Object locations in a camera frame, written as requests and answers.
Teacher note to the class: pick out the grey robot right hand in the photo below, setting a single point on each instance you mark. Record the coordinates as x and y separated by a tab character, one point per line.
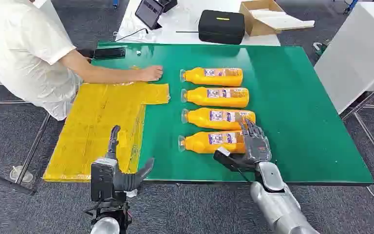
257	147

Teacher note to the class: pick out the person's hand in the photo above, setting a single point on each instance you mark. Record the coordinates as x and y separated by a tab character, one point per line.
152	73

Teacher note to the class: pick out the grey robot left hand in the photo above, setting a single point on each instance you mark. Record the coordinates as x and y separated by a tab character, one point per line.
130	181

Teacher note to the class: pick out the orange drink bottle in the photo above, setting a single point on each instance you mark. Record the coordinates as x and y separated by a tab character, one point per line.
212	77
211	142
217	98
216	119

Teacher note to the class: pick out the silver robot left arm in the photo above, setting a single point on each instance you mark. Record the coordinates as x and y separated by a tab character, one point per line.
108	226

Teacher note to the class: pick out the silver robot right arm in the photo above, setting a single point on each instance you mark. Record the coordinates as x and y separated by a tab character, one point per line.
279	203

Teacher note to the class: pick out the flat black device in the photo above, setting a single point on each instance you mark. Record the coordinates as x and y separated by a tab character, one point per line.
109	52

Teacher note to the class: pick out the green table mat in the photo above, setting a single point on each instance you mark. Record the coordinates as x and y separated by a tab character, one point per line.
287	106

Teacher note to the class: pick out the thin black stick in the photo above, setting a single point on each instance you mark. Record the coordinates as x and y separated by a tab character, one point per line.
187	32

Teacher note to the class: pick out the yellow sheet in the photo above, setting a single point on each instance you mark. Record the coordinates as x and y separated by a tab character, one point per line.
100	129

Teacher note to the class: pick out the black tablet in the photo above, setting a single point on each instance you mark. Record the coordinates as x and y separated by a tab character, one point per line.
149	13

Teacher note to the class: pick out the white table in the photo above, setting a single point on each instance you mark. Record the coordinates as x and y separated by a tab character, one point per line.
183	19

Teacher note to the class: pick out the black carrying case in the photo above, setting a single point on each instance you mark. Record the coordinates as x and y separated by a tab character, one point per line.
221	27

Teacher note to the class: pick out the clear plastic foot disc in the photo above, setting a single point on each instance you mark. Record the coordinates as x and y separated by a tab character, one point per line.
20	174

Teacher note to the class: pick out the cardboard box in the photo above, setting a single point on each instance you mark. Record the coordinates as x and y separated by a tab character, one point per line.
254	19

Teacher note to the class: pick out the white foam sheet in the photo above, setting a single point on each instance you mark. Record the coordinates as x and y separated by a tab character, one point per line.
283	21

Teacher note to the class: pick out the person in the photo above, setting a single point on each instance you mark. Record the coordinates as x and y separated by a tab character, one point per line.
19	55

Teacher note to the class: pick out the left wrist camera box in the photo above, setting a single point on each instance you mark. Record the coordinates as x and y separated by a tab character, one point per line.
102	179

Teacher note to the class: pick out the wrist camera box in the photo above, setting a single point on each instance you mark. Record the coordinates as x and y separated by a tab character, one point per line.
227	160
102	179

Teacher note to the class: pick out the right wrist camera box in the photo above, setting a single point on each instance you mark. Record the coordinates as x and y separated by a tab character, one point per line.
227	160

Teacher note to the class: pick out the metal table frame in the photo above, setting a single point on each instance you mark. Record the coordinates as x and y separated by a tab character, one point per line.
33	145

